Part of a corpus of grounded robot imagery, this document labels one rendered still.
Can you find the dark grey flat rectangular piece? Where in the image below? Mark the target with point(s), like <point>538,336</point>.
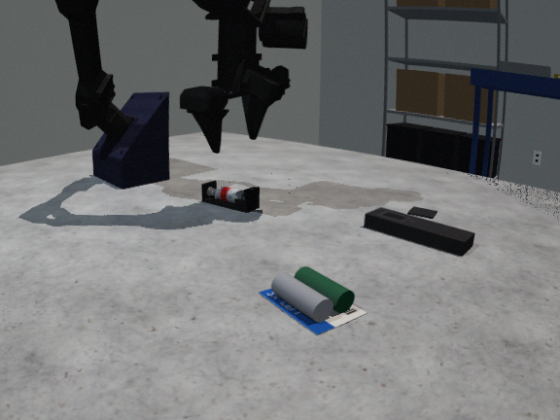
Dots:
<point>417,211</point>

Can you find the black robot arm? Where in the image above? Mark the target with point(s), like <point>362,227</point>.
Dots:
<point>279,27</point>

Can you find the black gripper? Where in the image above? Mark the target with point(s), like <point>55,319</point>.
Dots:
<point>207,103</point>

